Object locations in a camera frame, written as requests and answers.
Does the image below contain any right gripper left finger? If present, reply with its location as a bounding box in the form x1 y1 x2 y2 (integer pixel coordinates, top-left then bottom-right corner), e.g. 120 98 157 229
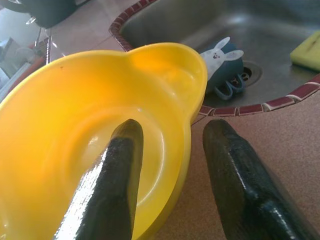
53 118 145 240

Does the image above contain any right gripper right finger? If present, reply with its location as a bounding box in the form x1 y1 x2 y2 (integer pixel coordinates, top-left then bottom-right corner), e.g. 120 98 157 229
202 118 320 240

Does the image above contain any yellow plastic bowl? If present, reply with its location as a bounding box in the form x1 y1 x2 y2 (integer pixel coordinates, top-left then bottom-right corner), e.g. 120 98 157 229
0 42 209 240

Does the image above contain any blue bunny mug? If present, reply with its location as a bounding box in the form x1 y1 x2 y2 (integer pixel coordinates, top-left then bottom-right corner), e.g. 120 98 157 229
199 36 245 101

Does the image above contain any yellow-green sponge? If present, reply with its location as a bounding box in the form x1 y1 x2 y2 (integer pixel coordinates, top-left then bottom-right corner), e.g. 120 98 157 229
289 31 320 71

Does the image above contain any steel sink basin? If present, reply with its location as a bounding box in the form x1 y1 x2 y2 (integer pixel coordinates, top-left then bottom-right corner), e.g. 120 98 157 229
109 0 320 118

